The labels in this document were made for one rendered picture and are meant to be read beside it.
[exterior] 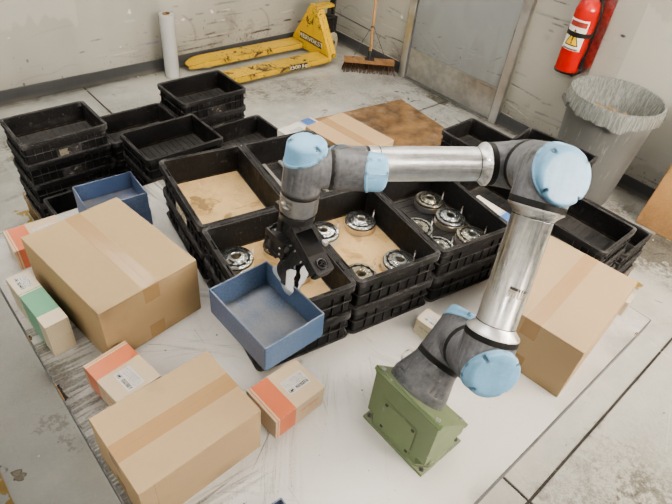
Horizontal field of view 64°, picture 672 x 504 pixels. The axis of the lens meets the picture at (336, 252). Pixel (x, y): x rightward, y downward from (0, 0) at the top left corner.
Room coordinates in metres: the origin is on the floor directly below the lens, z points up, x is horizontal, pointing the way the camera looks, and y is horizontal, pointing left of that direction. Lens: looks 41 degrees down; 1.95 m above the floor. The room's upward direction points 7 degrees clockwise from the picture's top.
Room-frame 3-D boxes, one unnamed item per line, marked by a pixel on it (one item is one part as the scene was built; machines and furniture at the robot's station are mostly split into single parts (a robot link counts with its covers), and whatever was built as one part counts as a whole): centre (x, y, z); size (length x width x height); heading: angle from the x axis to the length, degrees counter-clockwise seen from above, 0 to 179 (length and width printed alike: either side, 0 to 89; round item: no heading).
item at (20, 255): (1.27, 0.96, 0.74); 0.16 x 0.12 x 0.07; 135
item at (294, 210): (0.84, 0.08, 1.34); 0.08 x 0.08 x 0.05
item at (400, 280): (1.31, -0.08, 0.87); 0.40 x 0.30 x 0.11; 36
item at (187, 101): (2.83, 0.86, 0.37); 0.40 x 0.30 x 0.45; 136
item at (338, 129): (2.02, 0.01, 0.78); 0.30 x 0.22 x 0.16; 51
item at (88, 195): (1.46, 0.79, 0.81); 0.20 x 0.15 x 0.07; 132
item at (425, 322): (1.07, -0.38, 0.73); 0.24 x 0.06 x 0.06; 52
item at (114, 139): (2.54, 1.14, 0.31); 0.40 x 0.30 x 0.34; 136
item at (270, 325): (0.77, 0.13, 1.10); 0.20 x 0.15 x 0.07; 46
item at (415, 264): (1.31, -0.08, 0.92); 0.40 x 0.30 x 0.02; 36
